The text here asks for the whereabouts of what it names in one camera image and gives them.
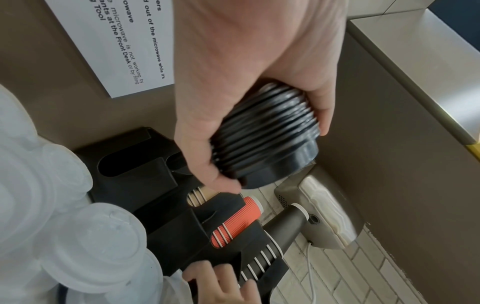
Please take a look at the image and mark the person's left hand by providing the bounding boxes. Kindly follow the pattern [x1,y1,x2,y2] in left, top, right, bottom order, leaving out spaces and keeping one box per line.
[173,0,349,194]

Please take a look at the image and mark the person's right hand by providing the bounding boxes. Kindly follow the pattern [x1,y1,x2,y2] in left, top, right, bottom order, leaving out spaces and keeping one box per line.
[181,260,264,304]

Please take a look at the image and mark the black cup and lid organizer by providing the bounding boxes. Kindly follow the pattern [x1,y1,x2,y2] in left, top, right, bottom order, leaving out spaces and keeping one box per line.
[72,126,292,304]

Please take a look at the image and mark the stack of black lids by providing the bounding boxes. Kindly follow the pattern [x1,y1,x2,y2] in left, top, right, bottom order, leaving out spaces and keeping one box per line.
[208,78,321,189]

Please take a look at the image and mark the pile of white cup lids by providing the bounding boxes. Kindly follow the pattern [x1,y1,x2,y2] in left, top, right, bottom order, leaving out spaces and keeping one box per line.
[0,84,197,304]

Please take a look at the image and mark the stack of red paper cups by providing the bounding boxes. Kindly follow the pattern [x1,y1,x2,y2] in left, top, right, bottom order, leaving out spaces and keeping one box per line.
[209,194,266,249]

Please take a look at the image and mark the stack of black paper cups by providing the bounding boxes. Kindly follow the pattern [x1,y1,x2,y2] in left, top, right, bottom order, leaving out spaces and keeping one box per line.
[237,202,311,290]

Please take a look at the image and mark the stack of gold paper cups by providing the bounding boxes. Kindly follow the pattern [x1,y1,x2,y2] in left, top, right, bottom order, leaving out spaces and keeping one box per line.
[185,186,219,207]

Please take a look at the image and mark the microwave safety poster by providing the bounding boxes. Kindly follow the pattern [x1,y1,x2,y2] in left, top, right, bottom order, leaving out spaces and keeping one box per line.
[43,0,178,99]

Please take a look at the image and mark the white power cable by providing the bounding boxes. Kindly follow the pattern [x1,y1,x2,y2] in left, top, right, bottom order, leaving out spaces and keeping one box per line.
[304,239,321,304]

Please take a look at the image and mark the steel wall dispenser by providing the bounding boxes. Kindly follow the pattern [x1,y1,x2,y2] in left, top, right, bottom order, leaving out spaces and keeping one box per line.
[273,164,366,250]

